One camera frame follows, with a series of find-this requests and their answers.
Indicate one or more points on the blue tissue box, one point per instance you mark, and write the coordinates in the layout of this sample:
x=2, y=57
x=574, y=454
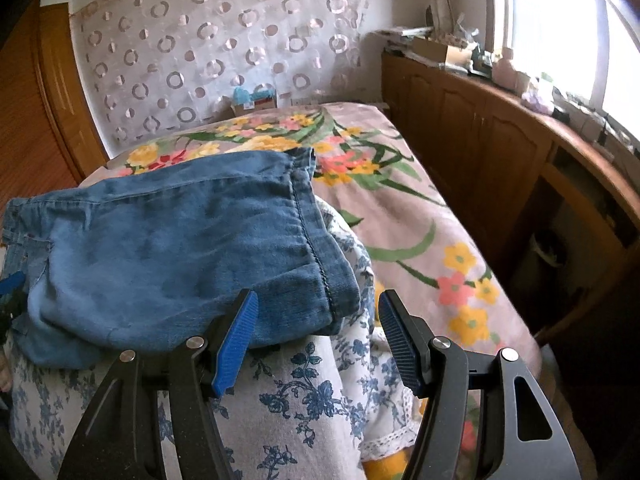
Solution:
x=244, y=101

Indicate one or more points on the cardboard box on cabinet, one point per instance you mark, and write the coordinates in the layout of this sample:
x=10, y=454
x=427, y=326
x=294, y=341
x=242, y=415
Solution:
x=441, y=53

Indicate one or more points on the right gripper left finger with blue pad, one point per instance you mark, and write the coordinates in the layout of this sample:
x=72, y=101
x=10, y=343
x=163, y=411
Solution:
x=119, y=435

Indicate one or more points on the blue floral white quilt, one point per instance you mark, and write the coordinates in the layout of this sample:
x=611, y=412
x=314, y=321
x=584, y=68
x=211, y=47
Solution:
x=317, y=408

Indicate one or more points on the wooden side cabinet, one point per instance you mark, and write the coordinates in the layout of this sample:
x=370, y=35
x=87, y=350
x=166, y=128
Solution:
x=551, y=215

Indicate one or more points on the blue denim jeans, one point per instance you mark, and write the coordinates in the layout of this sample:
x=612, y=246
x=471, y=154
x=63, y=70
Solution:
x=144, y=262

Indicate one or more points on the window with frame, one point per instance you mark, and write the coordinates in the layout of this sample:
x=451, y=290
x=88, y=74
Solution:
x=589, y=50

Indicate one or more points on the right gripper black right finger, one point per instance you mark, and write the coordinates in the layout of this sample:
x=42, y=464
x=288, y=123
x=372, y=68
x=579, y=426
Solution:
x=520, y=436

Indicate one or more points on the circle patterned sheer curtain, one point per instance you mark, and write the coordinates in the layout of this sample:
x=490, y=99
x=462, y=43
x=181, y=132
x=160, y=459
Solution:
x=151, y=67

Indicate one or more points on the floral bed cover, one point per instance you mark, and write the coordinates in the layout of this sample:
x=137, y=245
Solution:
x=366, y=171

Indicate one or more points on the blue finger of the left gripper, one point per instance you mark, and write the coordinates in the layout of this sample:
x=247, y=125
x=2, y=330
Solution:
x=12, y=283

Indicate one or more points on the wooden louvered wardrobe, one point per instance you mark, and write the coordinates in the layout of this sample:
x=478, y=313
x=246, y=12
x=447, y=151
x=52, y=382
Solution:
x=48, y=137

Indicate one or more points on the pink bottle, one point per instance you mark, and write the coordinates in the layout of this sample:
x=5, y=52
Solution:
x=503, y=72

